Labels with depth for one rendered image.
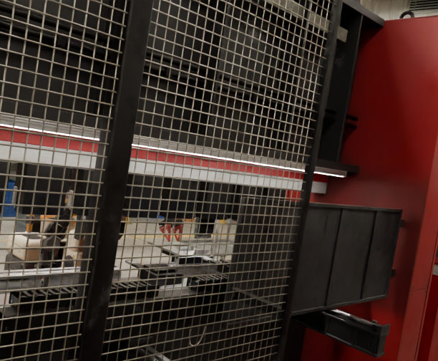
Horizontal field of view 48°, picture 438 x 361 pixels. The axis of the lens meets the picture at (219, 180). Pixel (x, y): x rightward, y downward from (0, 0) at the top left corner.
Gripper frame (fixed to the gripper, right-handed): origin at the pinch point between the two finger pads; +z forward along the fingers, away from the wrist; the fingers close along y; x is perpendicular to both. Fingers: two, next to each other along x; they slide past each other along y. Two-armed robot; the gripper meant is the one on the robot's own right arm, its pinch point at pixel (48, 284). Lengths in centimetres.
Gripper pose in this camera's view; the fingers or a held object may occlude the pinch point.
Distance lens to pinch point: 231.0
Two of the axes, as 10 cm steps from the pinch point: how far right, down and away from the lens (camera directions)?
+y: 8.2, -1.1, -5.6
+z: 0.7, 9.9, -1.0
